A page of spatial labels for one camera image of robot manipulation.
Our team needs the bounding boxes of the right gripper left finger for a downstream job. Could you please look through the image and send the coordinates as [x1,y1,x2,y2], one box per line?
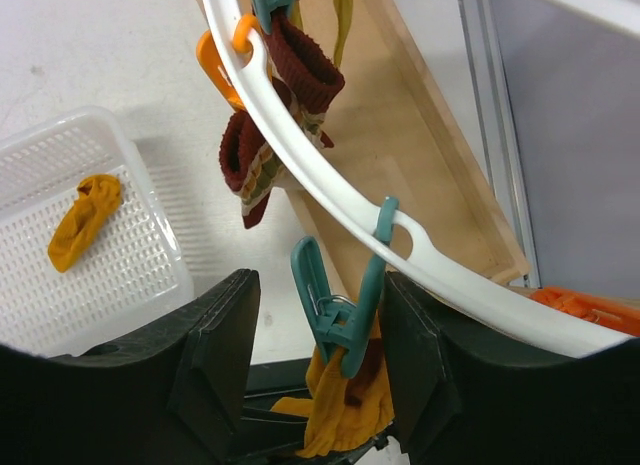
[1,269,260,464]

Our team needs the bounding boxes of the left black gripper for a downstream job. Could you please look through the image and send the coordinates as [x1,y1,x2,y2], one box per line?
[224,358,398,464]

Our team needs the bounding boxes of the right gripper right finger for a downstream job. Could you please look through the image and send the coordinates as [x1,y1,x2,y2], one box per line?
[380,272,639,464]

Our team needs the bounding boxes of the mustard sock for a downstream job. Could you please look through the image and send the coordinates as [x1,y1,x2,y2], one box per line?
[47,174,122,273]
[271,322,394,458]

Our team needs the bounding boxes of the teal clothespin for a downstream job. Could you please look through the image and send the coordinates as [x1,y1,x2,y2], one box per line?
[290,195,400,379]

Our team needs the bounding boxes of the orange clothespin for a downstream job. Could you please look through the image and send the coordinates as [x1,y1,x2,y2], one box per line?
[529,287,639,337]

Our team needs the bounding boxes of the white round sock hanger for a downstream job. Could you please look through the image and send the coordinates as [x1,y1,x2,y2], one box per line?
[203,0,631,358]

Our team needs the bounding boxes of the white plastic basket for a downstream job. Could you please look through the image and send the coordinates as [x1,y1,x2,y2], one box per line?
[1,107,194,357]

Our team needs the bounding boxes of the orange clip upper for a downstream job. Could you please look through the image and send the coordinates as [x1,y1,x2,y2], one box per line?
[196,14,262,111]

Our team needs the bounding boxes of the olive yellow sock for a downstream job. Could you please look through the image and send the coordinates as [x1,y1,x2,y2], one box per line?
[289,0,353,74]

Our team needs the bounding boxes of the wooden drying rack frame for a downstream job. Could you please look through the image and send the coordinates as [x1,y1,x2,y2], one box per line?
[284,0,532,306]

